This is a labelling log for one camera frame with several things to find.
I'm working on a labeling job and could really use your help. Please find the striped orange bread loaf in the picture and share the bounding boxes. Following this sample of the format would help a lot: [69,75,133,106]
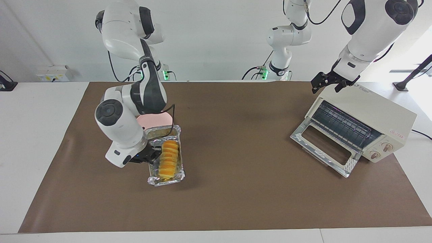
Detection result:
[158,140,179,181]

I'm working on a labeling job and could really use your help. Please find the aluminium foil tray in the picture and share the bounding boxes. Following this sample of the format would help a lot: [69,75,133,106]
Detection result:
[143,124,185,187]

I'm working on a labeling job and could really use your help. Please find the cream white toaster oven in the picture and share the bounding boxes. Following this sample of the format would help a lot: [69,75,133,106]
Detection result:
[305,84,418,163]

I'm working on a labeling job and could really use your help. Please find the pink round plate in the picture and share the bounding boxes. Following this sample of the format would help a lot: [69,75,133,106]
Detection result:
[135,113,173,130]

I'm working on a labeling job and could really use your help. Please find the tall black stand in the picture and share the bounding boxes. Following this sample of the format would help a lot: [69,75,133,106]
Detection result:
[393,54,432,92]

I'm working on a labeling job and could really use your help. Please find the brown table mat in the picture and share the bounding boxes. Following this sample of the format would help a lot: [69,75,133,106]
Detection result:
[19,81,432,233]

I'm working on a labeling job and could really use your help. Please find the small black stand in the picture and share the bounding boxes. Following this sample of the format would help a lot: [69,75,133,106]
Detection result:
[0,70,18,91]

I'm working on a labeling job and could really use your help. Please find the oven wire rack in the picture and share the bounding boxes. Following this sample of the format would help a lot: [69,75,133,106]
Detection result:
[310,100,383,149]

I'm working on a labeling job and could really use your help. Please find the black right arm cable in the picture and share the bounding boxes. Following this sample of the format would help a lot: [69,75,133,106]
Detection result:
[107,51,176,139]

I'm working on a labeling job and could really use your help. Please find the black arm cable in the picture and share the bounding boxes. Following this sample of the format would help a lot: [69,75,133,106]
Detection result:
[305,0,342,26]
[107,51,176,139]

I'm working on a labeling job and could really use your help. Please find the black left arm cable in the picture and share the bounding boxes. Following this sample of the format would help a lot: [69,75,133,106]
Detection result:
[305,0,342,26]

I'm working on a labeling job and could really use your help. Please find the black left base cables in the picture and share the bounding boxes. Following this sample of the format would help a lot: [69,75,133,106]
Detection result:
[241,51,274,80]

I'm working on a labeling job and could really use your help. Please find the glass oven door metal frame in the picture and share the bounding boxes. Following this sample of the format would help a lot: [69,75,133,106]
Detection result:
[290,118,363,178]

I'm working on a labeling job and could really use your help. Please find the black oven power cable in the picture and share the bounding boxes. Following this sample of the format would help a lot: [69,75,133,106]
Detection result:
[411,129,432,140]

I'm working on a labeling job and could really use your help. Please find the white wall power outlet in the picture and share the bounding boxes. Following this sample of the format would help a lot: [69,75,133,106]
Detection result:
[36,65,70,82]

